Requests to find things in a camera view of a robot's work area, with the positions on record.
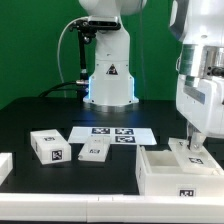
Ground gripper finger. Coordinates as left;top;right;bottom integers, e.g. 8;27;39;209
190;132;204;151
186;122;193;150

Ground white fence rail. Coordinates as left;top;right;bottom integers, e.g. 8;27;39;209
0;193;224;224
0;153;13;185

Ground white front fence rail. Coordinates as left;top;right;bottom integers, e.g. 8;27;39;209
0;193;224;224

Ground white camera cable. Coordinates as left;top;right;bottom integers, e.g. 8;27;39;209
56;16;90;84

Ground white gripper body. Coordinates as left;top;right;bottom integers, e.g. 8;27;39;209
176;75;224;138

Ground white base tag sheet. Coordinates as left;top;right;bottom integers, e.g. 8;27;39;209
68;126;157;145

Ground white left fence rail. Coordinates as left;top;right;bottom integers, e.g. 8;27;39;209
0;153;13;185

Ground small white tagged box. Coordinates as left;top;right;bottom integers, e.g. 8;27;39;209
30;129;71;165

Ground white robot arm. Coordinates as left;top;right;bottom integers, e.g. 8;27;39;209
79;0;224;147

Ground black camera on stand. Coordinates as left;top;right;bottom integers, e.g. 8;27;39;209
69;16;121;86

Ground white door panel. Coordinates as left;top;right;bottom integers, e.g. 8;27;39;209
78;135;111;162
168;138;224;175

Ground white cabinet body box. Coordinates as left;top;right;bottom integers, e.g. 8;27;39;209
135;146;224;197

